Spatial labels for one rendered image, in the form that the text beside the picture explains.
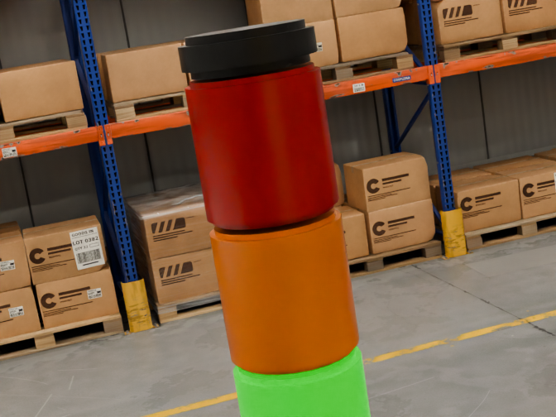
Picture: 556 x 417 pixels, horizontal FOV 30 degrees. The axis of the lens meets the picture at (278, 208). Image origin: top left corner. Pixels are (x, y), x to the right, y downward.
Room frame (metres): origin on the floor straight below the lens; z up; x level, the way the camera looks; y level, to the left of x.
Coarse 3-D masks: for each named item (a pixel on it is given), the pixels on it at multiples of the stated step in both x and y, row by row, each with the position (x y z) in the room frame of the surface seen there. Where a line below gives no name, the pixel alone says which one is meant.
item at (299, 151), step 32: (192, 96) 0.37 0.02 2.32; (224, 96) 0.36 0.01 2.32; (256, 96) 0.35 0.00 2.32; (288, 96) 0.36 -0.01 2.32; (320, 96) 0.37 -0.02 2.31; (192, 128) 0.37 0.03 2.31; (224, 128) 0.36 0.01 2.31; (256, 128) 0.35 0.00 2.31; (288, 128) 0.36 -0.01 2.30; (320, 128) 0.37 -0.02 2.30; (224, 160) 0.36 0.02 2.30; (256, 160) 0.35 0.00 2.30; (288, 160) 0.36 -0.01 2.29; (320, 160) 0.36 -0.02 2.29; (224, 192) 0.36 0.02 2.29; (256, 192) 0.36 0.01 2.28; (288, 192) 0.36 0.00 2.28; (320, 192) 0.36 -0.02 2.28; (224, 224) 0.36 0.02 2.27; (256, 224) 0.36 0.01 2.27
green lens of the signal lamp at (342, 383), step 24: (360, 360) 0.37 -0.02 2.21; (240, 384) 0.37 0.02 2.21; (264, 384) 0.36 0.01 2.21; (288, 384) 0.36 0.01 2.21; (312, 384) 0.35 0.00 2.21; (336, 384) 0.36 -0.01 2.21; (360, 384) 0.37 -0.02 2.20; (240, 408) 0.37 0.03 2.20; (264, 408) 0.36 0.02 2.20; (288, 408) 0.36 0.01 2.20; (312, 408) 0.35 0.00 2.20; (336, 408) 0.36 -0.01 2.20; (360, 408) 0.37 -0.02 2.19
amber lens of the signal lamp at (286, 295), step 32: (288, 224) 0.37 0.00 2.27; (320, 224) 0.36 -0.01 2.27; (224, 256) 0.36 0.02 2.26; (256, 256) 0.36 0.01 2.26; (288, 256) 0.35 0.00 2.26; (320, 256) 0.36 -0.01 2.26; (224, 288) 0.37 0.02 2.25; (256, 288) 0.36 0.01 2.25; (288, 288) 0.35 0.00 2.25; (320, 288) 0.36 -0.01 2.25; (224, 320) 0.37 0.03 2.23; (256, 320) 0.36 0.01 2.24; (288, 320) 0.35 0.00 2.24; (320, 320) 0.36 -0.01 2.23; (352, 320) 0.37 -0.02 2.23; (256, 352) 0.36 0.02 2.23; (288, 352) 0.35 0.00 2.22; (320, 352) 0.36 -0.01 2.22
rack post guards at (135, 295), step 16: (448, 224) 8.35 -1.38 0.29; (448, 240) 8.36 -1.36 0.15; (464, 240) 8.40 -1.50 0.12; (448, 256) 8.37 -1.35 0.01; (128, 288) 7.65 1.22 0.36; (144, 288) 7.70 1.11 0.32; (128, 304) 7.65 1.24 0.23; (144, 304) 7.68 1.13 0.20; (128, 320) 7.69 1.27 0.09; (144, 320) 7.67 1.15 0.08
